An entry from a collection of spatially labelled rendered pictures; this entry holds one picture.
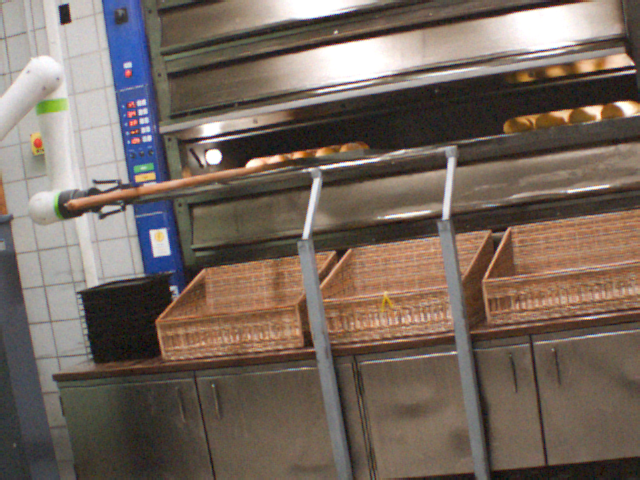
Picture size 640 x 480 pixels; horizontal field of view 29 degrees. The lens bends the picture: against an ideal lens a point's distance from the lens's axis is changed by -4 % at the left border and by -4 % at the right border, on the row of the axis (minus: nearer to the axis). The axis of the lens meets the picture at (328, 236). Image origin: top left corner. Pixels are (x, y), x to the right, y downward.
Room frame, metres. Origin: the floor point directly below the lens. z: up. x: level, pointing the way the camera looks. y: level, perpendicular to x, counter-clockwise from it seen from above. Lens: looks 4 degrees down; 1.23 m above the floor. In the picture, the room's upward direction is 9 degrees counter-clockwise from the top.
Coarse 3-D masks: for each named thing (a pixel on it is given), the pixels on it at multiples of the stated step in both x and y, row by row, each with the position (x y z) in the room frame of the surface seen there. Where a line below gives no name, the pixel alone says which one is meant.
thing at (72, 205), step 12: (240, 168) 4.74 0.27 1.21; (252, 168) 4.83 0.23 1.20; (264, 168) 4.93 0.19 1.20; (276, 168) 5.04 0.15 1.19; (180, 180) 4.28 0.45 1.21; (192, 180) 4.35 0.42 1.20; (204, 180) 4.44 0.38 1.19; (216, 180) 4.53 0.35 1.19; (120, 192) 3.89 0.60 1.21; (132, 192) 3.96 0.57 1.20; (144, 192) 4.03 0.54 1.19; (156, 192) 4.11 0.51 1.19; (72, 204) 3.63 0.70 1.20; (84, 204) 3.68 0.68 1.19; (96, 204) 3.75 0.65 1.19
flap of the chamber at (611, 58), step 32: (512, 64) 4.42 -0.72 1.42; (544, 64) 4.37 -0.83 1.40; (576, 64) 4.38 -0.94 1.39; (608, 64) 4.42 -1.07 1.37; (352, 96) 4.63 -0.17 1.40; (384, 96) 4.66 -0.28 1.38; (416, 96) 4.71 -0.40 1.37; (160, 128) 4.92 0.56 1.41; (192, 128) 4.89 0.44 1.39; (224, 128) 4.95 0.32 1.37
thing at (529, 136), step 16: (560, 128) 4.52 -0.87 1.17; (576, 128) 4.49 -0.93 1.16; (592, 128) 4.47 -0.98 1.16; (608, 128) 4.45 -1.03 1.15; (448, 144) 4.67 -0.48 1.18; (464, 144) 4.65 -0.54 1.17; (480, 144) 4.63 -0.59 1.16; (496, 144) 4.60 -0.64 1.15; (352, 160) 4.80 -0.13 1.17; (240, 176) 4.97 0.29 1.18
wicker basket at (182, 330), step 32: (320, 256) 4.84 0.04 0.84; (192, 288) 4.87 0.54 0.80; (224, 288) 4.96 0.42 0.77; (256, 288) 4.91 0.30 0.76; (288, 288) 4.86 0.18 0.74; (160, 320) 4.57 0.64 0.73; (192, 320) 4.52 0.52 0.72; (224, 320) 4.48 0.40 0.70; (256, 320) 4.44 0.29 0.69; (288, 320) 4.40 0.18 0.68; (192, 352) 4.54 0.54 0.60; (224, 352) 4.49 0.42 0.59; (256, 352) 4.45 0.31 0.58
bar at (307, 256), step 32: (384, 160) 4.36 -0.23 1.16; (192, 192) 4.63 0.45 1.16; (448, 192) 4.17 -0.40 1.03; (448, 224) 4.06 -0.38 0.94; (448, 256) 4.07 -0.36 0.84; (320, 288) 4.27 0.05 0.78; (448, 288) 4.08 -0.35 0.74; (320, 320) 4.24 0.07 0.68; (320, 352) 4.25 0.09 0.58; (480, 416) 4.08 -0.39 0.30; (480, 448) 4.07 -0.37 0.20
